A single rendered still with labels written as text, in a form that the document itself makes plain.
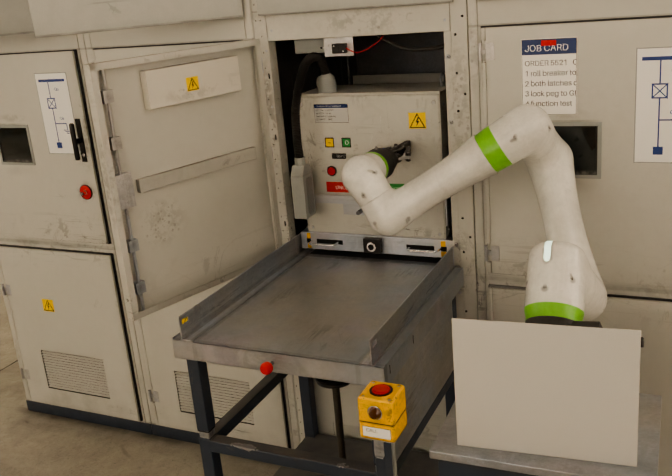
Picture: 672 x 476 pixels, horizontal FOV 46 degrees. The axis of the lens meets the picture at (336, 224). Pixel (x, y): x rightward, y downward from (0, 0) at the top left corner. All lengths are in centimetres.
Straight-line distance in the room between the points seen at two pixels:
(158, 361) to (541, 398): 188
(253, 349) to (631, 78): 122
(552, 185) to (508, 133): 19
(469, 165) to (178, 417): 177
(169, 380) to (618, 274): 177
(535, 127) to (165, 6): 119
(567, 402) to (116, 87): 143
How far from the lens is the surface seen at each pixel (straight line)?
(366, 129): 252
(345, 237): 264
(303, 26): 252
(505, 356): 167
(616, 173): 230
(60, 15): 251
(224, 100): 253
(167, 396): 330
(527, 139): 202
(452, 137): 239
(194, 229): 250
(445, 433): 184
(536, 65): 227
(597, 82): 226
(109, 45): 295
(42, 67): 315
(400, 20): 239
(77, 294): 337
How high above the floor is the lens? 174
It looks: 17 degrees down
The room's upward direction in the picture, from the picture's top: 5 degrees counter-clockwise
